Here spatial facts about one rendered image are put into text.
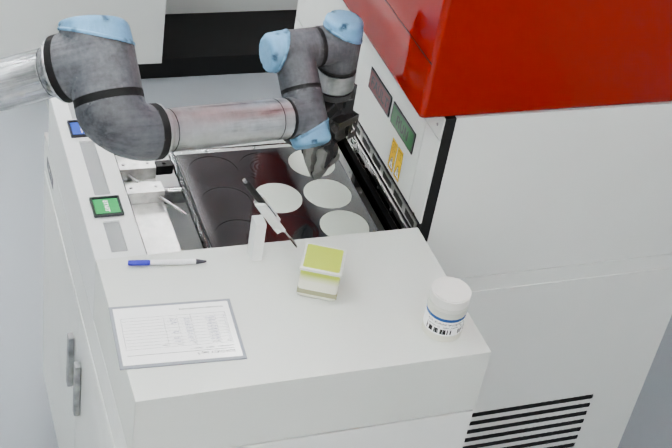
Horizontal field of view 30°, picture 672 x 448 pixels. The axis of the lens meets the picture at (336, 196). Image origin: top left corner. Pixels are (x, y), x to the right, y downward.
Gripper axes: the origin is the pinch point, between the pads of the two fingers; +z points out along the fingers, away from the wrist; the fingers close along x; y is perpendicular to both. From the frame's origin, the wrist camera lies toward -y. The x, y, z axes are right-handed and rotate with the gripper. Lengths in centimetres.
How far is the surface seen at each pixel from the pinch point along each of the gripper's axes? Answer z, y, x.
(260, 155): 7.4, 4.4, 17.9
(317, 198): 7.3, 3.0, 0.0
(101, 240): 1.3, -44.9, 10.9
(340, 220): 7.3, 1.3, -7.8
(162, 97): 97, 100, 147
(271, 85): 97, 138, 130
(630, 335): 39, 57, -54
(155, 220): 9.3, -26.2, 16.6
